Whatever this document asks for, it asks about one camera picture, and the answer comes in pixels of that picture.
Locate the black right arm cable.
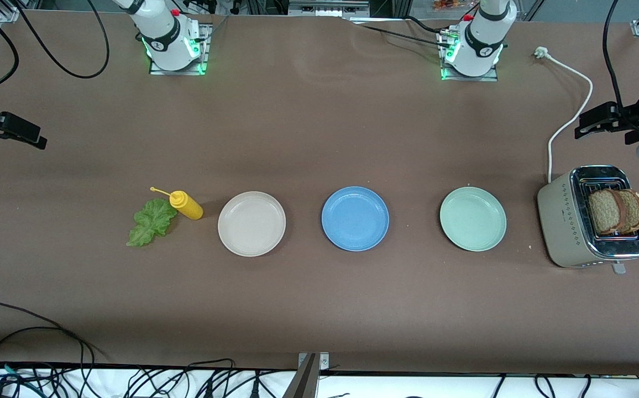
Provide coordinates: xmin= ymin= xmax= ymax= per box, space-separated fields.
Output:
xmin=14 ymin=0 xmax=111 ymax=79

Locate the green plate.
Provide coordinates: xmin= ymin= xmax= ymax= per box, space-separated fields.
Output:
xmin=439 ymin=186 xmax=507 ymax=253

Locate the blue plate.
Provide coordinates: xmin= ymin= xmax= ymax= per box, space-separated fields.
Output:
xmin=321 ymin=186 xmax=390 ymax=252

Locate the grey metal bracket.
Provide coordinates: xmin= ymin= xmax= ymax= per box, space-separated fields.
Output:
xmin=284 ymin=352 xmax=329 ymax=398

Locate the beige chrome toaster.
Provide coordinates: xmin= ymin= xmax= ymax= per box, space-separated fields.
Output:
xmin=537 ymin=165 xmax=639 ymax=275

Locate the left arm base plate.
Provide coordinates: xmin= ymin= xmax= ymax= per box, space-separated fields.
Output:
xmin=438 ymin=30 xmax=500 ymax=82

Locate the black base cable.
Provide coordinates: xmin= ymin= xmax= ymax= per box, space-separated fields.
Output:
xmin=350 ymin=23 xmax=452 ymax=49
xmin=402 ymin=15 xmax=447 ymax=35

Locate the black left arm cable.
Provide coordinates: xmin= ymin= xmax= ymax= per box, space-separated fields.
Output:
xmin=601 ymin=0 xmax=630 ymax=111

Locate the beige plate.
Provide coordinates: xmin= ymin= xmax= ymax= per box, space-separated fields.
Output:
xmin=218 ymin=191 xmax=287 ymax=258

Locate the grey metal equipment box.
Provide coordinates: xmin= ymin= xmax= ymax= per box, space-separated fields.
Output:
xmin=288 ymin=0 xmax=370 ymax=17

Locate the long black table cable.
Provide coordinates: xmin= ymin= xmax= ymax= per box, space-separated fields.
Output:
xmin=0 ymin=301 xmax=104 ymax=365

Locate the yellow squeeze bottle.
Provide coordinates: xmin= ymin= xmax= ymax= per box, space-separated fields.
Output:
xmin=150 ymin=187 xmax=204 ymax=221

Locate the white toaster power cord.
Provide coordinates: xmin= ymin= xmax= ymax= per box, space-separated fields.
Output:
xmin=534 ymin=46 xmax=594 ymax=184

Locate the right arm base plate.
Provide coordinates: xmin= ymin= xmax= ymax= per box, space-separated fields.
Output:
xmin=149 ymin=23 xmax=210 ymax=76

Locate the brown bread slice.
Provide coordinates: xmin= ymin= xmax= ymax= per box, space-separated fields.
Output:
xmin=618 ymin=189 xmax=639 ymax=233
xmin=589 ymin=189 xmax=628 ymax=235

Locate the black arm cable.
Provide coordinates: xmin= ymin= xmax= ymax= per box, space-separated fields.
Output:
xmin=14 ymin=0 xmax=111 ymax=79
xmin=601 ymin=0 xmax=630 ymax=111

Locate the green lettuce leaf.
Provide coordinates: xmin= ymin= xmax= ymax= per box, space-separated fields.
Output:
xmin=127 ymin=198 xmax=178 ymax=248

